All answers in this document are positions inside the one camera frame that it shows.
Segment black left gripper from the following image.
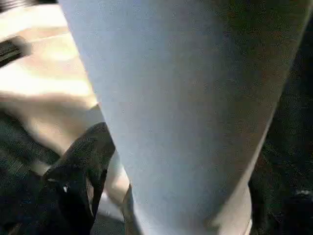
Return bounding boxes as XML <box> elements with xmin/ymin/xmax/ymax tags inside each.
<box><xmin>0</xmin><ymin>35</ymin><xmax>31</xmax><ymax>67</ymax></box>

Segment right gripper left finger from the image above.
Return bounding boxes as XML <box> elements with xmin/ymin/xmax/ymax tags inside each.
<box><xmin>14</xmin><ymin>121</ymin><xmax>117</xmax><ymax>235</ymax></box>

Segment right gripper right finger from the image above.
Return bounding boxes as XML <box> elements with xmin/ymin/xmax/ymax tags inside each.
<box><xmin>251</xmin><ymin>171</ymin><xmax>313</xmax><ymax>235</ymax></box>

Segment white plastic table top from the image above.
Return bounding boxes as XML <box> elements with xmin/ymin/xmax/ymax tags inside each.
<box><xmin>0</xmin><ymin>0</ymin><xmax>133</xmax><ymax>221</ymax></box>

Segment white plastic table leg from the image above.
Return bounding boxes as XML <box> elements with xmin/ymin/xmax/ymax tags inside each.
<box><xmin>57</xmin><ymin>0</ymin><xmax>313</xmax><ymax>235</ymax></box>

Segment black work mat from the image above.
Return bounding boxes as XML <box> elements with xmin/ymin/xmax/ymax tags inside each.
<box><xmin>0</xmin><ymin>0</ymin><xmax>313</xmax><ymax>235</ymax></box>

